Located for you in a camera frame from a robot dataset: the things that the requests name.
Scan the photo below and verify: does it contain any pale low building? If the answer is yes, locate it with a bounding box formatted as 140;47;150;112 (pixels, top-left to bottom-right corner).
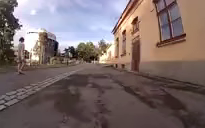
98;44;116;65

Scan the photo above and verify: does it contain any group of green trees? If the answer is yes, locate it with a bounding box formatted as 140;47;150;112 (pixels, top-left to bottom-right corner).
62;38;112;63

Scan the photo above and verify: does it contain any grey asphalt pavement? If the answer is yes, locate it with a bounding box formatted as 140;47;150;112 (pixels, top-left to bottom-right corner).
0;63;205;128

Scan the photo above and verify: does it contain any white round building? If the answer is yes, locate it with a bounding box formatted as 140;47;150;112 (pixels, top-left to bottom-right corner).
24;28;60;65

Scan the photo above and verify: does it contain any beige building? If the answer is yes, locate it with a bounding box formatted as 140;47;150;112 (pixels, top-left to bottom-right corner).
111;0;205;89

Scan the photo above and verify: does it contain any person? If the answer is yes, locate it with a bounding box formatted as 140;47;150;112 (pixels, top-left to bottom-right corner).
16;36;27;75

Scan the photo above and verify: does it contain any grey asphalt road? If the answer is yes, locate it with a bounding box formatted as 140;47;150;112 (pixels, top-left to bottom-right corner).
0;63;86;99

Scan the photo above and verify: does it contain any cobblestone strip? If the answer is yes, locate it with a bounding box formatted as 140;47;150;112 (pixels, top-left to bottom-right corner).
0;67;85;117

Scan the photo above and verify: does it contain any tall dark green tree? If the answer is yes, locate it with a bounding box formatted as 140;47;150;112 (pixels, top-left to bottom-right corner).
0;0;23;66

